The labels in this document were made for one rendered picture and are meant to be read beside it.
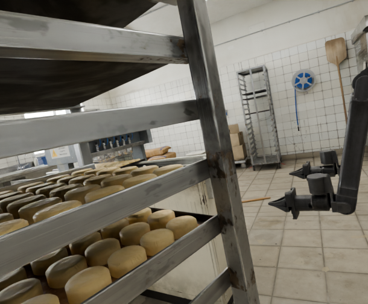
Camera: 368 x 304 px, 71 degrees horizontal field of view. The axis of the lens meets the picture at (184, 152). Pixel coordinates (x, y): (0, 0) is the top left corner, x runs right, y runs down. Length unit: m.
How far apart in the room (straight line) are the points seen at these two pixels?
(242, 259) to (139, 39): 0.34
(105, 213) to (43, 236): 0.06
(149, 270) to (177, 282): 1.43
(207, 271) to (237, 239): 1.18
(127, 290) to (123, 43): 0.28
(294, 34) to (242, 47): 0.94
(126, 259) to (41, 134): 0.19
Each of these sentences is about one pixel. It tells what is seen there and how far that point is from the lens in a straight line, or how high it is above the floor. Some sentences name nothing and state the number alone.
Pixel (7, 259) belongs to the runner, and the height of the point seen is 1.05.
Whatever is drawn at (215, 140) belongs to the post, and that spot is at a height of 1.09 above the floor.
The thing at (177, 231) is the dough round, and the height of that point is 0.97.
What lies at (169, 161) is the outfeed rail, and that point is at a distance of 1.81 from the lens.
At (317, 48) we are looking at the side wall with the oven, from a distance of 5.52.
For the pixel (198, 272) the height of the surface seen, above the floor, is 0.28.
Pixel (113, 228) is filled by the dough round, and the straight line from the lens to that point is 0.48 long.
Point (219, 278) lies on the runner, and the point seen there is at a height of 0.88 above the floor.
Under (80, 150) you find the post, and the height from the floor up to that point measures 1.11.
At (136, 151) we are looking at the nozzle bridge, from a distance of 2.24.
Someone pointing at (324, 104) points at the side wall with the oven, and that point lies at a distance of 5.46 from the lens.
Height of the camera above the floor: 1.13
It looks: 6 degrees down
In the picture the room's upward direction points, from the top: 11 degrees counter-clockwise
